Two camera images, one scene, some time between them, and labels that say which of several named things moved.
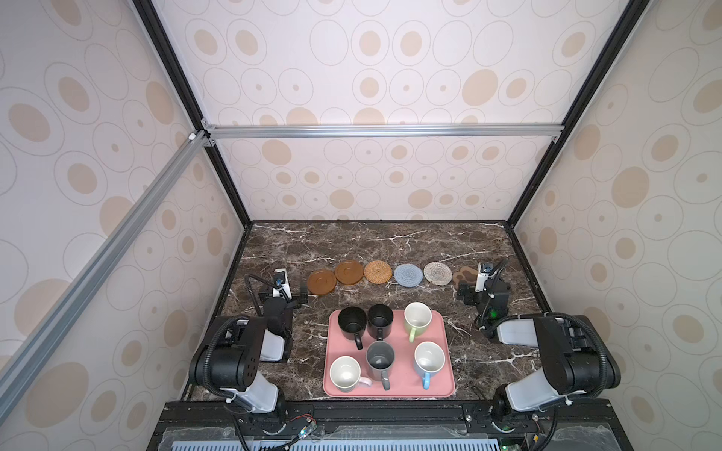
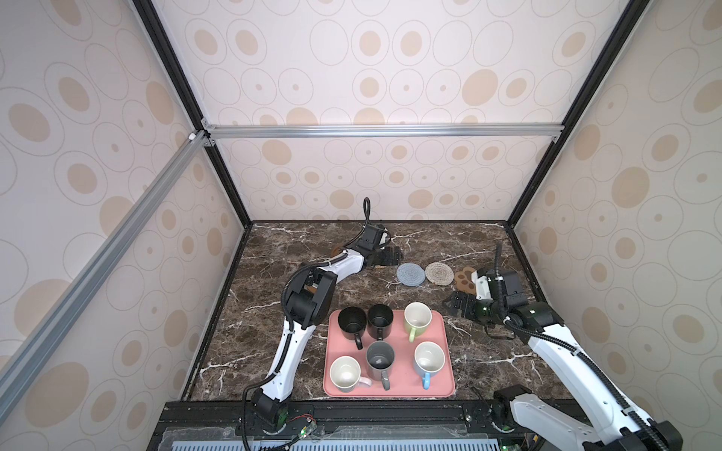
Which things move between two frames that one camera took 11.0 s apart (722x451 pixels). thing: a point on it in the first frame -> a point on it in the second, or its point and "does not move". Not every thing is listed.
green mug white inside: [417, 317] does not move
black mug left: [353, 322] does not move
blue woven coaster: [408, 274] does not move
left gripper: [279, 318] -> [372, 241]
